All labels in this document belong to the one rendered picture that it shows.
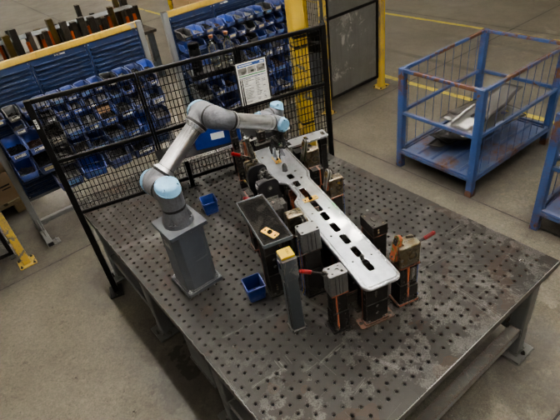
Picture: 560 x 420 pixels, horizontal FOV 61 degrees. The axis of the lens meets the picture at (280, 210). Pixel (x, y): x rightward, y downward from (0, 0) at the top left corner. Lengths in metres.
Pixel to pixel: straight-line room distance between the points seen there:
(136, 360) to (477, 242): 2.20
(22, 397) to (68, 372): 0.28
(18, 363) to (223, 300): 1.72
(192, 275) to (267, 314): 0.43
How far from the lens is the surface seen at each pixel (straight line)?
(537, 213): 3.92
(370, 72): 6.08
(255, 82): 3.24
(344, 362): 2.15
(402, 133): 4.43
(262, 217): 2.16
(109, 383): 3.29
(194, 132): 2.37
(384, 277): 2.05
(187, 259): 2.39
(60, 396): 3.39
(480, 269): 2.57
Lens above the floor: 2.46
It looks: 36 degrees down
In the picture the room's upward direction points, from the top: 9 degrees counter-clockwise
